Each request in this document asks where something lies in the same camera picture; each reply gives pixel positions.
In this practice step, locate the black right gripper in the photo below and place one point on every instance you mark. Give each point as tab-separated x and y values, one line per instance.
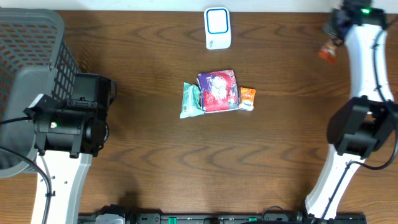
332	28

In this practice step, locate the red orange snack bag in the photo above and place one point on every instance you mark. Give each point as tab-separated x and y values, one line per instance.
328	50

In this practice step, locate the small orange snack packet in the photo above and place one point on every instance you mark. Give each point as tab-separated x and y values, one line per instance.
247	98

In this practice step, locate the purple red noodle packet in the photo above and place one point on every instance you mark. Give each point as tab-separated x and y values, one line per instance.
219	91

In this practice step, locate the teal white snack packet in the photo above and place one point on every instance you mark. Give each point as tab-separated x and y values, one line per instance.
191	106

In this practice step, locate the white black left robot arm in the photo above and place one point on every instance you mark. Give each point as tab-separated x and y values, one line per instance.
68	135

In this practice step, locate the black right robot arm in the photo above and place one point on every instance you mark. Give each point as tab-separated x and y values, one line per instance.
366	121

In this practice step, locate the white barcode scanner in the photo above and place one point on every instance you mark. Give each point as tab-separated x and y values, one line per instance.
217	28

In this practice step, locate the dark grey plastic basket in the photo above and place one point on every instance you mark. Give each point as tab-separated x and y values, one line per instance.
35	59

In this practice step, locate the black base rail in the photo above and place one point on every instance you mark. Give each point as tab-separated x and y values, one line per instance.
268	217

